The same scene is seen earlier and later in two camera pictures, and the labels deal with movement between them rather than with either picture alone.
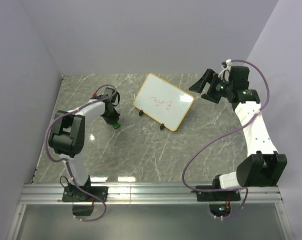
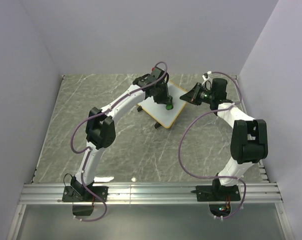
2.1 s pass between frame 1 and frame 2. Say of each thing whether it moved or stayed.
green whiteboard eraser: moved
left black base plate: stayed
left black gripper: moved
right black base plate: stayed
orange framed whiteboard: moved
